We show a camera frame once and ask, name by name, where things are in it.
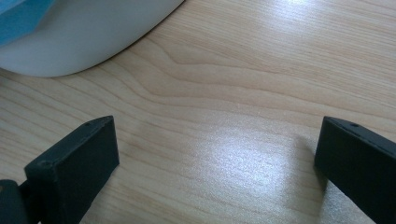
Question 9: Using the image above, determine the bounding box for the blue bin liner bag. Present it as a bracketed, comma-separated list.
[0, 0, 59, 49]

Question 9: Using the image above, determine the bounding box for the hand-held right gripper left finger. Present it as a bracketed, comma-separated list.
[23, 115, 120, 224]

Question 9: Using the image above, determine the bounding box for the white pedal trash bin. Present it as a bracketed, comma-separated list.
[0, 0, 186, 78]

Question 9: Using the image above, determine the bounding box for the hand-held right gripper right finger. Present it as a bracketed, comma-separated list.
[314, 116, 396, 224]

